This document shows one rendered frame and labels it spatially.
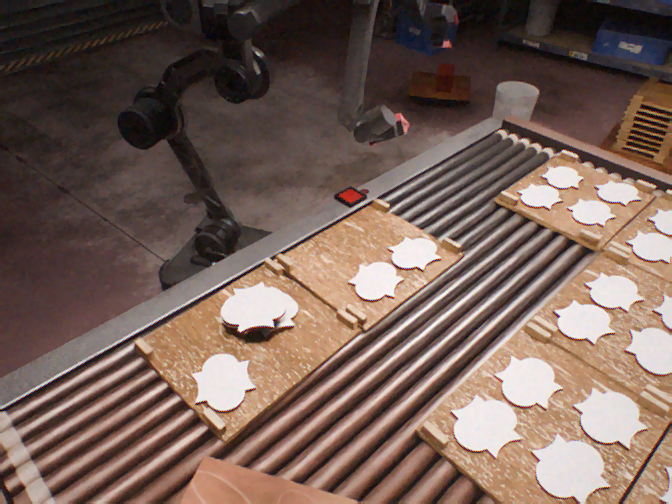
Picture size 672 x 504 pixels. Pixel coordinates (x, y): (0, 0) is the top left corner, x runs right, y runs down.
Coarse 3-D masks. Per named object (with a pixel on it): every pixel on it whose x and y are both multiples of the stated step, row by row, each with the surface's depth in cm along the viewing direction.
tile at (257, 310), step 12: (240, 300) 125; (252, 300) 125; (264, 300) 125; (276, 300) 125; (228, 312) 122; (240, 312) 122; (252, 312) 122; (264, 312) 122; (276, 312) 122; (228, 324) 120; (240, 324) 119; (252, 324) 119; (264, 324) 119
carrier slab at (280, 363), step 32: (288, 288) 138; (192, 320) 129; (320, 320) 130; (160, 352) 122; (192, 352) 122; (224, 352) 122; (256, 352) 122; (288, 352) 122; (320, 352) 122; (192, 384) 115; (256, 384) 115; (288, 384) 115; (224, 416) 109; (256, 416) 110
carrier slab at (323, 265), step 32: (352, 224) 160; (384, 224) 160; (288, 256) 148; (320, 256) 148; (352, 256) 148; (384, 256) 148; (448, 256) 149; (320, 288) 138; (352, 288) 138; (416, 288) 139
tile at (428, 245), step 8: (408, 240) 152; (416, 240) 152; (424, 240) 152; (392, 248) 149; (400, 248) 149; (408, 248) 149; (416, 248) 149; (424, 248) 149; (432, 248) 149; (392, 256) 147; (400, 256) 147; (408, 256) 147; (416, 256) 147; (424, 256) 147; (432, 256) 147; (400, 264) 144; (408, 264) 144; (416, 264) 144; (424, 264) 144
